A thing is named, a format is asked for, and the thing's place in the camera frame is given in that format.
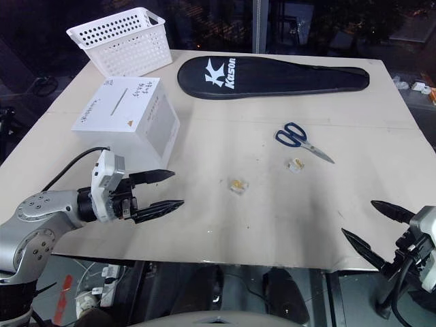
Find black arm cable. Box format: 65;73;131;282
376;250;418;322
40;146;110;192

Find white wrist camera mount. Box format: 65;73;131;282
90;149;129;224
408;205;436;293

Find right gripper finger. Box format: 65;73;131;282
370;200;417;225
341;228;389;274

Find white cardboard box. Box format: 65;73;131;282
70;76;181;165

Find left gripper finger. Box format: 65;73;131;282
133;200;185;225
129;169;176;187

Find grey rounded body cover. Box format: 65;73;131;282
78;307;341;327

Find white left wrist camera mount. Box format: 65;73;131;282
90;149;129;224

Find white power strip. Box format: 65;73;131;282
99;263;121;285

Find small clear candy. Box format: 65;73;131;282
283;155;306;176
227;177;251;197

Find blue handled scissors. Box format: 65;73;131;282
274;122;336;165

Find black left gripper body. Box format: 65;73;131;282
108;174;140;222

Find black Kason racket bag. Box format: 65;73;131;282
177;56;371;101

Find small clear candy left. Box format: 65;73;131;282
227;177;251;197

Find small clear candy right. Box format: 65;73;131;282
283;155;306;176

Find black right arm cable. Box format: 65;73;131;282
376;250;418;322

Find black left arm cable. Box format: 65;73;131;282
40;146;110;192

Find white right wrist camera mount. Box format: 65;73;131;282
408;205;436;293

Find white perforated plastic basket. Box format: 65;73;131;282
66;7;174;78

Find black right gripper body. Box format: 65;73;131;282
377;230;436;285

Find red plastic strip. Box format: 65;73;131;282
55;275;74;317

